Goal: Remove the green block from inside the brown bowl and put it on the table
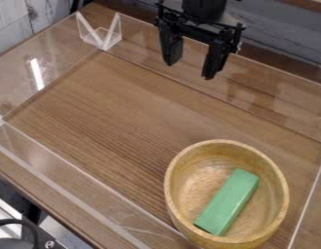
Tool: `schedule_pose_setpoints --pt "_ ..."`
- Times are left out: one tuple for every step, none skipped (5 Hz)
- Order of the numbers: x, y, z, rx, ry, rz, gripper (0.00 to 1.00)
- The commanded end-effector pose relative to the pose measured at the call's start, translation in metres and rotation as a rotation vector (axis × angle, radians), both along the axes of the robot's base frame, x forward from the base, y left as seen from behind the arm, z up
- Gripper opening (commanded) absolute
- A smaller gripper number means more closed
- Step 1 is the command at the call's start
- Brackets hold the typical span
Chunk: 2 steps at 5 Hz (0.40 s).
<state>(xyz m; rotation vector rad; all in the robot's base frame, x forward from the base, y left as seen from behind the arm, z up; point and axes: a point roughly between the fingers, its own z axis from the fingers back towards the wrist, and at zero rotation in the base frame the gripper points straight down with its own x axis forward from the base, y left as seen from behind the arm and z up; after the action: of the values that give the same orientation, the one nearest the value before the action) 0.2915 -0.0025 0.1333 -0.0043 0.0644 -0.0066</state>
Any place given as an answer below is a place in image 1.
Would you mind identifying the black cable lower left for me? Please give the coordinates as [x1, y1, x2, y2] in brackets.
[0, 218, 40, 249]

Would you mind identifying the brown wooden bowl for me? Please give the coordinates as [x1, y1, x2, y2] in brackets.
[163, 139, 291, 249]

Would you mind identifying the clear acrylic corner bracket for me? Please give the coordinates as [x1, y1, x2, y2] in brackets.
[75, 13, 122, 52]

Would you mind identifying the green rectangular block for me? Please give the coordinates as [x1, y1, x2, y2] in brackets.
[194, 169, 260, 236]

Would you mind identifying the grey metal frame part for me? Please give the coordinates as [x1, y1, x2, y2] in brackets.
[0, 196, 90, 249]

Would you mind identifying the clear acrylic enclosure wall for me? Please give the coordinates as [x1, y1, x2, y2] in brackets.
[0, 6, 321, 249]

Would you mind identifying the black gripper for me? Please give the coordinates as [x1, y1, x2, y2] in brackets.
[157, 0, 246, 80]

